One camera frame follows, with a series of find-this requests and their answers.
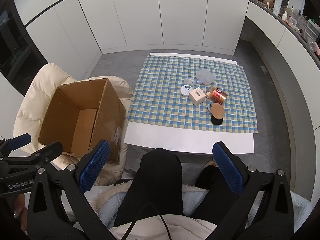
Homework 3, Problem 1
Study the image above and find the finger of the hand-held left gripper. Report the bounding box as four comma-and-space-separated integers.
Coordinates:
0, 133, 32, 157
0, 141, 63, 174

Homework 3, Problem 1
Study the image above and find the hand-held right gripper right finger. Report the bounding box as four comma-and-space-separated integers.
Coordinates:
212, 141, 294, 240

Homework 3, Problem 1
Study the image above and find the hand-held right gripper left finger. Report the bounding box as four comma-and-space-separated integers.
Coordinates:
27, 140, 118, 240

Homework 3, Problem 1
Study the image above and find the brown cardboard box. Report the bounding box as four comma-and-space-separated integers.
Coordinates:
37, 78, 127, 165

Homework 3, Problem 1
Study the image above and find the black round makeup puff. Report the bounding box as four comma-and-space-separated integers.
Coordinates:
210, 115, 224, 126

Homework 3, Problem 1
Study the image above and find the beige makeup puff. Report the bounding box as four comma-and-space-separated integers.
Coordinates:
210, 103, 225, 120

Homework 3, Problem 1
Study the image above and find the red gold metal can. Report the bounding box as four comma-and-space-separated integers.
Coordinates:
209, 87, 229, 105

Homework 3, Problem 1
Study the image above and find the white cube carton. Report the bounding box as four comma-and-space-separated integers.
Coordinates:
189, 87, 206, 105

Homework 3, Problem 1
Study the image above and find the white round jar green print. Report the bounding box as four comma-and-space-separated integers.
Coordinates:
180, 84, 194, 97

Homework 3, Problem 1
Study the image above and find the frosted translucent plastic box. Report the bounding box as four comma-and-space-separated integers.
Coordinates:
195, 69, 216, 86

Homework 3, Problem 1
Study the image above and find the person's left hand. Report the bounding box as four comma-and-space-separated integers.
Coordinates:
10, 194, 29, 233

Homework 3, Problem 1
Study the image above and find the person's right leg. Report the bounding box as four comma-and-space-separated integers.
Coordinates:
187, 165, 240, 218

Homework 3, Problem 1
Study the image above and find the person's leg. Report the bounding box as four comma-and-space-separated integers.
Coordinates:
187, 165, 240, 218
114, 148, 185, 228

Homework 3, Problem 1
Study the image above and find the fluffy pale fleece jacket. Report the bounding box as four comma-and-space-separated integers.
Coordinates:
60, 180, 313, 240

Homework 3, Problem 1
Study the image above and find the white low table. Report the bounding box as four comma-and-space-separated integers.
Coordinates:
124, 52, 255, 154

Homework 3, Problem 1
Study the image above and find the cream padded chair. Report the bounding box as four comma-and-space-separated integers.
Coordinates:
13, 62, 134, 187

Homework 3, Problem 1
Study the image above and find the person's left leg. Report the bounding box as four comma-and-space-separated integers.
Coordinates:
114, 148, 185, 228

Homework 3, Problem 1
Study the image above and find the cream top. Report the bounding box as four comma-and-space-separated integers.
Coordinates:
110, 214, 218, 240

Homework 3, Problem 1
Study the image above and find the dark glass cabinet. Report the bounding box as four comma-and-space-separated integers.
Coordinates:
0, 0, 48, 95

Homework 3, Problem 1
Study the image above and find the blue yellow checkered tablecloth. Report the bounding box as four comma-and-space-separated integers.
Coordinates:
126, 54, 258, 134

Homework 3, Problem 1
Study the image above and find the white long counter cabinet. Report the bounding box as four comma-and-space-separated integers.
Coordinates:
246, 0, 320, 205

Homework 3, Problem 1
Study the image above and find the clear drawer organizer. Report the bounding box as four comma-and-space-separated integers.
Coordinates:
304, 19, 320, 39

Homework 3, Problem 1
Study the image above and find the white spray bottle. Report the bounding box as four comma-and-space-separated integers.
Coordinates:
272, 0, 284, 16

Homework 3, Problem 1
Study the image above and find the black cable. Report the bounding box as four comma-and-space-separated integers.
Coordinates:
122, 201, 173, 240

